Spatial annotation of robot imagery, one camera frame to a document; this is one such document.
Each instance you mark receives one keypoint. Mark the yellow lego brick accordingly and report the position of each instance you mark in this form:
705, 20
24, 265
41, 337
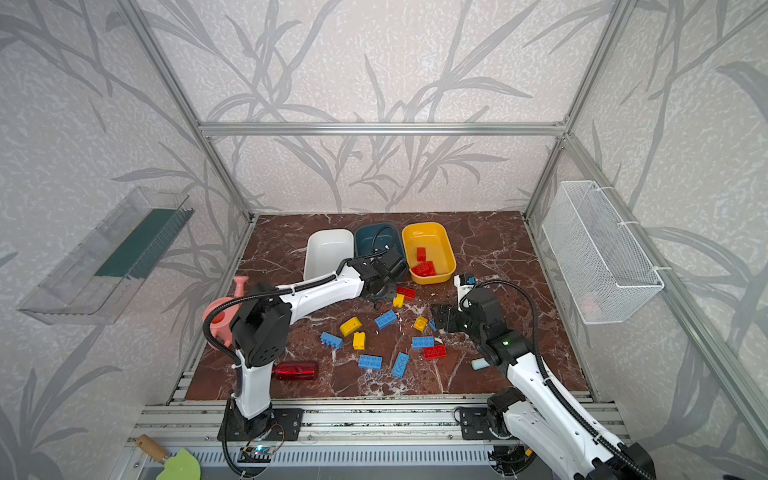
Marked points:
359, 341
420, 324

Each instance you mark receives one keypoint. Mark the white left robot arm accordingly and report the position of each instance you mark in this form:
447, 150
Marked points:
253, 330

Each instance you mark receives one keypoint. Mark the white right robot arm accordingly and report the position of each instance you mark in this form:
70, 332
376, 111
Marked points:
537, 409

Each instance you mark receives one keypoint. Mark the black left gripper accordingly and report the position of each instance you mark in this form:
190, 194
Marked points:
383, 285

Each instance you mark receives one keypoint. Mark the green scraper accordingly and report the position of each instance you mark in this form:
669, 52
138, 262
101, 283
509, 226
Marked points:
180, 466

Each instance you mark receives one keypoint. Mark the white plastic bin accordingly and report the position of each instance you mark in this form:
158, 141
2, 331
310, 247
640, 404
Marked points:
325, 250

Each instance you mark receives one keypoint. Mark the clear wall shelf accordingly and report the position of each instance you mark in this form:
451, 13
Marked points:
95, 282

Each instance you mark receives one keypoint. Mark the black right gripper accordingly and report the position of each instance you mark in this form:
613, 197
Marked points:
454, 318

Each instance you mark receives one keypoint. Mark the red lego brick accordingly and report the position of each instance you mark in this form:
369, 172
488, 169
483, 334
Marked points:
435, 352
408, 294
427, 269
419, 269

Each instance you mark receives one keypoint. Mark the yellow plastic bin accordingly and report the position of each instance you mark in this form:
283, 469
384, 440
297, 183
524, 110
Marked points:
428, 241

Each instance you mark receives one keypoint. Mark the white wire basket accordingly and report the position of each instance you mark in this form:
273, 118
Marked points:
607, 272

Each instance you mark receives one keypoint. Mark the yellow curved lego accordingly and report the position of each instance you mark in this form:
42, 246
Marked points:
350, 326

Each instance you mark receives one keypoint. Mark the pink watering can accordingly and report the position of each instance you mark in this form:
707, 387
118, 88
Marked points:
220, 325

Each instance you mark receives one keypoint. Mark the dark teal plastic bin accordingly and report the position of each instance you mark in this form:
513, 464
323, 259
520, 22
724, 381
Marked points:
378, 237

